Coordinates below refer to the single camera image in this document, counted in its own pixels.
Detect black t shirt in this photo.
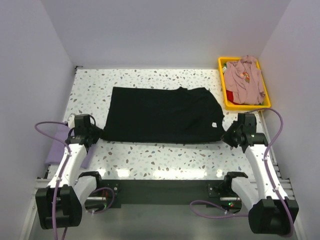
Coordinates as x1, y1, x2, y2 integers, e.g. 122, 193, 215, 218
101, 87, 225, 144

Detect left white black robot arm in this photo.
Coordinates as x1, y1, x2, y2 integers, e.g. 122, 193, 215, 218
35, 114, 104, 231

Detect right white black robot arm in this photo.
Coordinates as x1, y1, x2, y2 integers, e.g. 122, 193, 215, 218
219, 112, 299, 237

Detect folded lavender t shirt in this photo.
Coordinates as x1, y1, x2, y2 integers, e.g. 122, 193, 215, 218
44, 125, 96, 169

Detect yellow plastic bin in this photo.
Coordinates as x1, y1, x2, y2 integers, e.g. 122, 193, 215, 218
218, 56, 271, 111

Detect red garment in bin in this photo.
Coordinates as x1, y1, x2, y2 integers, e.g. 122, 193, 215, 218
226, 90, 235, 104

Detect pink shirt in bin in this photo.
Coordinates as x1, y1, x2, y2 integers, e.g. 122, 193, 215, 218
223, 55, 266, 105

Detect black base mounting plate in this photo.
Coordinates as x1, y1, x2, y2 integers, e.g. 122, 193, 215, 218
74, 178, 253, 215

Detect aluminium extrusion rail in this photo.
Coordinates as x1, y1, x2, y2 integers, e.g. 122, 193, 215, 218
31, 177, 297, 201

